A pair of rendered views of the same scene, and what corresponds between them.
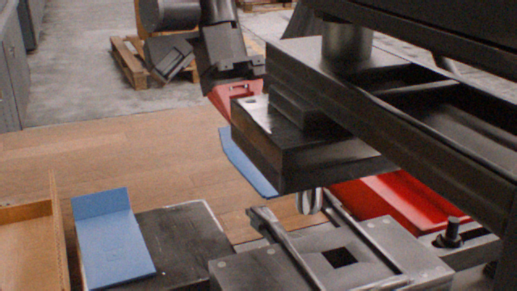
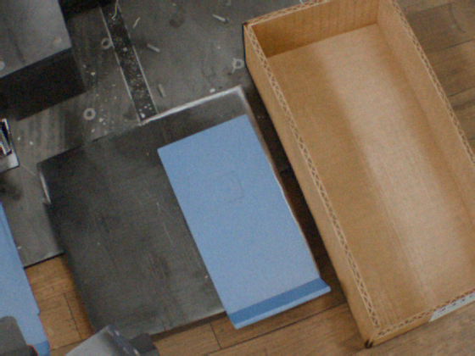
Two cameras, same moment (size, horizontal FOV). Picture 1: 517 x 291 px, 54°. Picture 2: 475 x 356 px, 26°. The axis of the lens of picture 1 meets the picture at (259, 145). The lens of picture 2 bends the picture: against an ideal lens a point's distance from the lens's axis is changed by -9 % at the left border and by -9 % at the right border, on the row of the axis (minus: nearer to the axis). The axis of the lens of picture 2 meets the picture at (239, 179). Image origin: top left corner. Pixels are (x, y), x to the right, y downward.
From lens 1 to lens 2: 0.86 m
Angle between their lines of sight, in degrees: 85
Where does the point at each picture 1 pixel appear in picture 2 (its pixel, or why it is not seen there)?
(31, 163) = not seen: outside the picture
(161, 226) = (164, 268)
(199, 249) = (99, 206)
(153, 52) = (142, 342)
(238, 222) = (48, 315)
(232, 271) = (46, 31)
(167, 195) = not seen: outside the picture
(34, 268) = (355, 197)
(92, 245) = (269, 211)
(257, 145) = not seen: outside the picture
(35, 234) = (388, 282)
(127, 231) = (220, 247)
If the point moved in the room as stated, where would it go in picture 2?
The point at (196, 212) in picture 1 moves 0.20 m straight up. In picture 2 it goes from (110, 305) to (58, 218)
